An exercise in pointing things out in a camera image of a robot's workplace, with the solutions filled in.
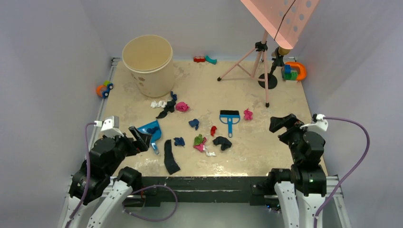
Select small blue paper scrap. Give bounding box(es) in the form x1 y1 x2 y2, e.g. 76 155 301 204
174 137 185 147

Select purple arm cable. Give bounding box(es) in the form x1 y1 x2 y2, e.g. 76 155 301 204
64 123 96 228
313 117 371 228

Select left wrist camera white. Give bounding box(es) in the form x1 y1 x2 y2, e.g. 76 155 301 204
94 115 122 139

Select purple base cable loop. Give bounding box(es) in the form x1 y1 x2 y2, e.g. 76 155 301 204
122 184 179 223

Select pink music stand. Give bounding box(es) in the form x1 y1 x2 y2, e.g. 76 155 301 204
217 0 320 107

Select black crumpled paper scrap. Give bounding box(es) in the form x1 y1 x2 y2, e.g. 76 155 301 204
213 136 232 151

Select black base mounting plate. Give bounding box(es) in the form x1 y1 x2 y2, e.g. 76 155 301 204
124 176 280 210

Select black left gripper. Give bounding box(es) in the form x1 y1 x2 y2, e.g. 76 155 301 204
105 125 152 175

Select orange toy car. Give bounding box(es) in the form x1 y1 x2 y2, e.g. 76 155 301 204
96 80 114 99

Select green and pink paper scrap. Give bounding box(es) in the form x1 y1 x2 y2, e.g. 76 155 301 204
193 134 207 152

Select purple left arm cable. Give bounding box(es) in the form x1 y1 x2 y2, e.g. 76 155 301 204
64 123 96 228

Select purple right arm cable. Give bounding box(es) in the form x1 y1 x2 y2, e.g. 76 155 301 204
313 117 371 228

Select pink crumpled paper near bucket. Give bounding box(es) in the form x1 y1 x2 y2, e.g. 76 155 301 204
175 102 190 112

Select long black paper strip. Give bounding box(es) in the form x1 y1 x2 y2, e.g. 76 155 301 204
164 140 181 175

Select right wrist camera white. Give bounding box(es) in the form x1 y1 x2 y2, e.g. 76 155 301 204
300 114 329 132

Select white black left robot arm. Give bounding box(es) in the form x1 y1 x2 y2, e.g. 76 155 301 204
63 122 152 228

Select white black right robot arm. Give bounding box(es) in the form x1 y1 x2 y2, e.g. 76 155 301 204
267 114 327 228

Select black paper scrap near bucket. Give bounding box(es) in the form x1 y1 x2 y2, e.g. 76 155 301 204
156 100 176 119

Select blue crumpled paper centre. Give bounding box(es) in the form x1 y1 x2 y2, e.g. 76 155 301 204
188 119 200 130

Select orange horseshoe toy with blocks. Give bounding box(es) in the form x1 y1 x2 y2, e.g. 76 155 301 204
281 62 307 81

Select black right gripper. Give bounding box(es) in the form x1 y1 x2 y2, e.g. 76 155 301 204
269 113 308 162

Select dark blue scrap by bucket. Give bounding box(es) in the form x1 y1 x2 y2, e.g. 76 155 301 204
170 91 177 101

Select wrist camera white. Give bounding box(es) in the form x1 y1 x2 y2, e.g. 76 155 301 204
94 115 122 139
300 114 329 132

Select teal curved toy piece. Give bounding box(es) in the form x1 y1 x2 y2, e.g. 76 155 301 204
204 55 218 65

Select red toy block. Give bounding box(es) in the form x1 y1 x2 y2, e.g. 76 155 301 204
193 56 206 63

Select white paper scrap near bucket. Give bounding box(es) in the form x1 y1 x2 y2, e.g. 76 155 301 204
150 100 167 108

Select red paper scrap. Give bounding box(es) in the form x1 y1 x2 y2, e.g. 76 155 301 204
210 125 217 136

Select blue plastic dustpan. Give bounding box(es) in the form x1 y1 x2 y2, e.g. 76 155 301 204
138 120 162 155

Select blue hand brush black bristles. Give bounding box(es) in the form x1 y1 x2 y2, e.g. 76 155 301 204
219 110 240 138

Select beige round bucket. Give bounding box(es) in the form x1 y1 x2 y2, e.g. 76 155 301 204
122 35 175 97

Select white paper scrap front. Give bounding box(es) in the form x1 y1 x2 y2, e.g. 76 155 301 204
203 147 216 157

